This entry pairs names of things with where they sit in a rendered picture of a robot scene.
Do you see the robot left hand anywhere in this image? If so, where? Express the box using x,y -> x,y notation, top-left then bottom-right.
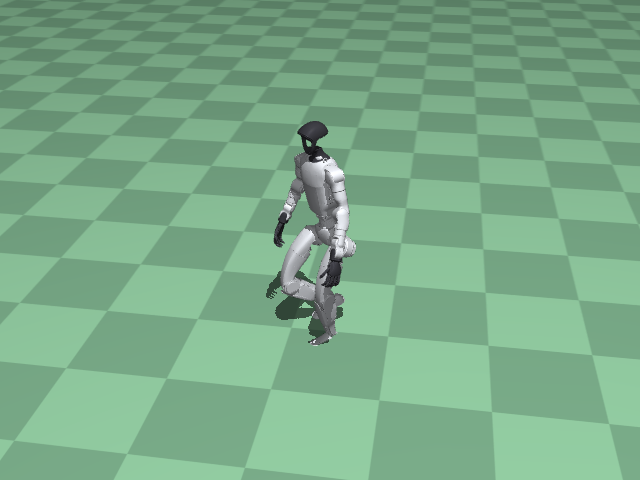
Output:
319,249 -> 342,288

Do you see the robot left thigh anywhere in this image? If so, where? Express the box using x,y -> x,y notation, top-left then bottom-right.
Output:
314,235 -> 356,307

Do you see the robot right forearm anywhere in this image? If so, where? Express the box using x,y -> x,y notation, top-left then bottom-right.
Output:
279,182 -> 301,220

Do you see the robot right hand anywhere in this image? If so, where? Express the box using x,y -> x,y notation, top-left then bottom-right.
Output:
274,212 -> 289,247

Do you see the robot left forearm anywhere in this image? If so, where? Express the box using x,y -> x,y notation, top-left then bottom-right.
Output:
330,209 -> 349,259

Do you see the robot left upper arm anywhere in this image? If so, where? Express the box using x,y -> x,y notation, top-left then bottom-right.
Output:
324,165 -> 349,221

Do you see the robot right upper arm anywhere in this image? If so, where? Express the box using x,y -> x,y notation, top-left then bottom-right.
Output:
291,152 -> 307,194

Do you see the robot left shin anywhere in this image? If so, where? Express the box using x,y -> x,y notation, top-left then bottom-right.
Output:
314,294 -> 337,337

